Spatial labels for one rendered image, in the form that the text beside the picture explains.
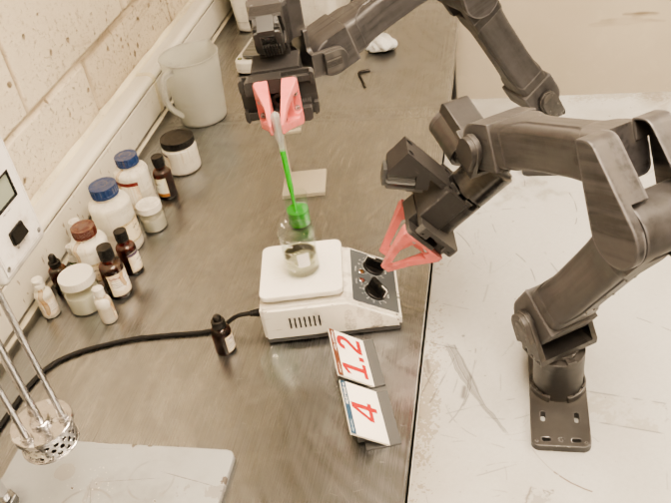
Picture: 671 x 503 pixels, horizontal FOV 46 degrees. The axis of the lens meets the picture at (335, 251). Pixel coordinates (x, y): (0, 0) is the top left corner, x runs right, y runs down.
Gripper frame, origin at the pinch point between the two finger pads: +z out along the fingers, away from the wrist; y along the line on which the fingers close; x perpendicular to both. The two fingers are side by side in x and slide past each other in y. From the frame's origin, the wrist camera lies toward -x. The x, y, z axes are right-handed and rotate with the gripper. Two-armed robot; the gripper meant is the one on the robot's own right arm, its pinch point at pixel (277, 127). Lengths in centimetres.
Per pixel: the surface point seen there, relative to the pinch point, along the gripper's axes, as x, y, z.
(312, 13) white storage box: 29, 0, -109
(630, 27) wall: 56, 90, -132
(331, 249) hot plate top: 23.7, 3.4, -3.9
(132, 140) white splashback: 28, -38, -54
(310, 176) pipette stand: 31.9, -1.2, -37.4
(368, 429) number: 30.0, 6.6, 25.2
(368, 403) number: 30.7, 6.8, 20.4
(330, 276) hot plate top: 23.6, 3.1, 2.5
